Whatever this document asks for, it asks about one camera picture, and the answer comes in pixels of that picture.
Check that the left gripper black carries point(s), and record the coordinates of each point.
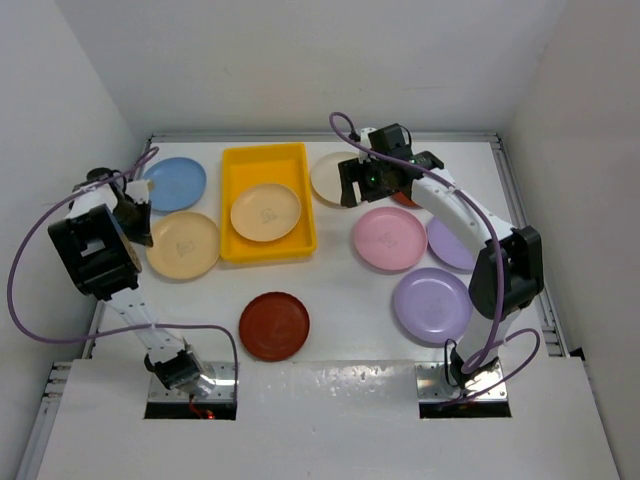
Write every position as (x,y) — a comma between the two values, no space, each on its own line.
(140,232)

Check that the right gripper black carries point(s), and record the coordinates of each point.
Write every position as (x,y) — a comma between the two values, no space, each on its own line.
(353,171)

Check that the cream white plate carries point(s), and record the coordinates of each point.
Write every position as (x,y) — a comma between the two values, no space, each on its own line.
(325,177)

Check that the red plate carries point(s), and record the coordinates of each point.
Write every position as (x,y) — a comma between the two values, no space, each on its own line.
(403,200)
(274,326)

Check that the blue plate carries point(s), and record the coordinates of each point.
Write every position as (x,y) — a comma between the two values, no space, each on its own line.
(178,184)

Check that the beige plate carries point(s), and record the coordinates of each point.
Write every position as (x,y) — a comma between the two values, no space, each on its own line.
(265,212)
(186,245)

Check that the pink plate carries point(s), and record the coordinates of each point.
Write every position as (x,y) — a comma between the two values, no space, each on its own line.
(390,239)

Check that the purple plate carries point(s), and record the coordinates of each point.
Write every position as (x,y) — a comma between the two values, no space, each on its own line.
(447,247)
(432,305)

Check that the red plate front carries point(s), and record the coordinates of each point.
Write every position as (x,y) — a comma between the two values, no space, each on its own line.
(274,326)

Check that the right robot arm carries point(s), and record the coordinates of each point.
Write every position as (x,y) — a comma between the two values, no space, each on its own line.
(508,271)

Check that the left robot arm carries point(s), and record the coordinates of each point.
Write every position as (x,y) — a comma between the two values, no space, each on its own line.
(95,240)

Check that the yellow plastic bin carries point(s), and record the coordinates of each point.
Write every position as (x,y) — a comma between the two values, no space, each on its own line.
(251,166)

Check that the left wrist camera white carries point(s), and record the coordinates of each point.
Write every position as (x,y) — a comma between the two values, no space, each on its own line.
(139,191)

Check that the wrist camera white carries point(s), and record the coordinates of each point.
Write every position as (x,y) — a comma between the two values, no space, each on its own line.
(364,139)
(139,191)

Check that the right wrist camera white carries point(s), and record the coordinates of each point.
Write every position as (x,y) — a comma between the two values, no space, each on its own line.
(364,139)

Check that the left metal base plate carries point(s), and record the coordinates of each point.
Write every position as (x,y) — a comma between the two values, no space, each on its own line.
(217,388)

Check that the metal base plate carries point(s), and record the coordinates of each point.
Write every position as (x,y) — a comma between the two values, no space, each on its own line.
(433,388)
(217,388)

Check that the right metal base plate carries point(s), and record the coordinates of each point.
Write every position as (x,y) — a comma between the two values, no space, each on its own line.
(433,388)

